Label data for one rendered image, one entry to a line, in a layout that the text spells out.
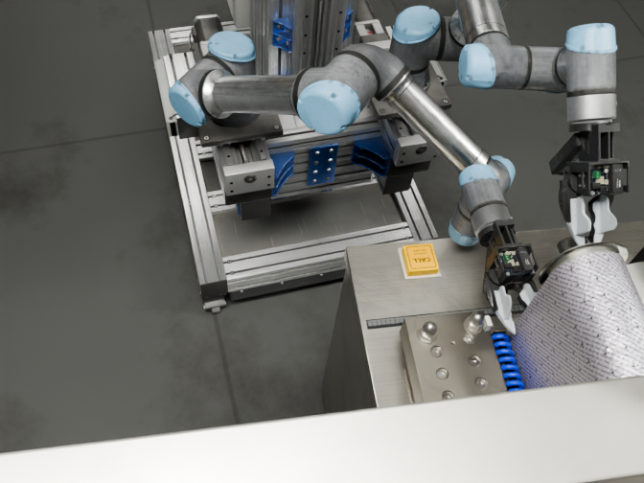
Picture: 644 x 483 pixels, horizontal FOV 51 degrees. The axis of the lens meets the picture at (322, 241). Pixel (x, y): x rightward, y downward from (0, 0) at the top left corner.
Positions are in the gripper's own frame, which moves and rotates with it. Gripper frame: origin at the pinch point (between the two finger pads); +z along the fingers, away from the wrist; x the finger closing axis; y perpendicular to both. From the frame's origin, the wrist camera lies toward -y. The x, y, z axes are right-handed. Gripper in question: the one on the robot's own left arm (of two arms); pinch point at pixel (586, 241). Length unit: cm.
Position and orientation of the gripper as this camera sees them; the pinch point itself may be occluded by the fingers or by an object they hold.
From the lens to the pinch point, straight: 124.0
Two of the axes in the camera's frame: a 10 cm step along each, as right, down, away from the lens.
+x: 9.9, -0.8, 1.4
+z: 0.6, 9.9, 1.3
